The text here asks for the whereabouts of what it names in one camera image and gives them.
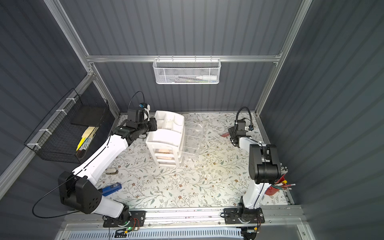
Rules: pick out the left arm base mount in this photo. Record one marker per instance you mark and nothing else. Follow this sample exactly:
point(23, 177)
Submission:
point(127, 219)

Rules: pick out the clear plastic drawer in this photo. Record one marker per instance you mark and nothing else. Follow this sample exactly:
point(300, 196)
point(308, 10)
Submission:
point(193, 137)

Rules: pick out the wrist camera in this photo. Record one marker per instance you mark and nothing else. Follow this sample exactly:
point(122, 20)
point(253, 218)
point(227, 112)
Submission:
point(249, 126)
point(146, 109)

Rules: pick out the yellow sticky notes pad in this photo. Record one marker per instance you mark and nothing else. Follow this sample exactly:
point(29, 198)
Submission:
point(88, 132)

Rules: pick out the blue stapler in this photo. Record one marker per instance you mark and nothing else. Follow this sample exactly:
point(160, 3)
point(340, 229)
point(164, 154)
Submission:
point(109, 190)

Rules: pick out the small metal tape dispenser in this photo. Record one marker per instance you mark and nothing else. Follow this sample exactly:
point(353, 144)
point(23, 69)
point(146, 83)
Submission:
point(111, 171)

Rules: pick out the white vented strip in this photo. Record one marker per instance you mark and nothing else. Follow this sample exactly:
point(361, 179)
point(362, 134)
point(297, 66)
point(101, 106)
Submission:
point(159, 234)

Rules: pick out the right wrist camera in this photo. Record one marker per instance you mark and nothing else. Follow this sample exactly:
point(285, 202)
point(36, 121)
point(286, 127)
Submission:
point(249, 126)

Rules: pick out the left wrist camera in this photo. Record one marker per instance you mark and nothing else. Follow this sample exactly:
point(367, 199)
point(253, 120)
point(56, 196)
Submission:
point(146, 109)

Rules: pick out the red pencil cup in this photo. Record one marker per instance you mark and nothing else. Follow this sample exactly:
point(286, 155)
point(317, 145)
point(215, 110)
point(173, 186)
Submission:
point(281, 185)

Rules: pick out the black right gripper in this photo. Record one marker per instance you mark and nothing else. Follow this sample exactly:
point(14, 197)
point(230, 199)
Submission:
point(233, 137)

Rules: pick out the white plastic drawer organizer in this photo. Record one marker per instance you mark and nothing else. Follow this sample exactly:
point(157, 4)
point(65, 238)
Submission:
point(169, 135)

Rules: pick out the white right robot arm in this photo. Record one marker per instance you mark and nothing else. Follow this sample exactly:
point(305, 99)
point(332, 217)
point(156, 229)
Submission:
point(264, 166)

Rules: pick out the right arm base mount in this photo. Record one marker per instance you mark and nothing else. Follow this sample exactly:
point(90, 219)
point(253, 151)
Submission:
point(233, 216)

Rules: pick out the black notebook in basket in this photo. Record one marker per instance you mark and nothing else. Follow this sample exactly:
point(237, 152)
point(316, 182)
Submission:
point(88, 116)

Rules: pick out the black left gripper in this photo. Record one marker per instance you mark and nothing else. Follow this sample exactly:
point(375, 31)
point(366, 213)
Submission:
point(151, 124)

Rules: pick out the white wire mesh basket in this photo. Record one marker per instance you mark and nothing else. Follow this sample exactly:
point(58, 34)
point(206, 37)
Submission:
point(184, 72)

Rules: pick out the white marker in basket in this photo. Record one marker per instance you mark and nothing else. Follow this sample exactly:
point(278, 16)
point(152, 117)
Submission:
point(207, 78)

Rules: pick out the black wire wall basket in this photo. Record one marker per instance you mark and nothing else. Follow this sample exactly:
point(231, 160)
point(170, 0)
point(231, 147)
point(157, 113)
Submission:
point(55, 139)

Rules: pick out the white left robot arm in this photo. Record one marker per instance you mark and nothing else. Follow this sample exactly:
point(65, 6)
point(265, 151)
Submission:
point(78, 188)

